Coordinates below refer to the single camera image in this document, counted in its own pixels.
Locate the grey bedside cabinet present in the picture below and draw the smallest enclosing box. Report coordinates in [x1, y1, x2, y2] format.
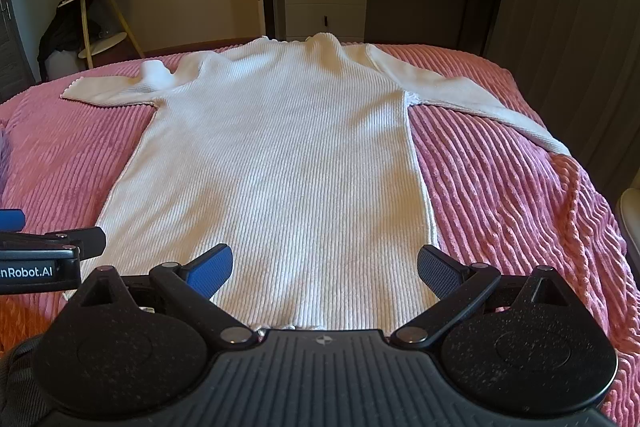
[284, 0, 367, 42]

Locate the white ribbed knit sweater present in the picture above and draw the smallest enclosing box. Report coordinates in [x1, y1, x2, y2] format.
[64, 34, 565, 332]

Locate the yellow tripod side table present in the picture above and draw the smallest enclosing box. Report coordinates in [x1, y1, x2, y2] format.
[56, 0, 145, 69]

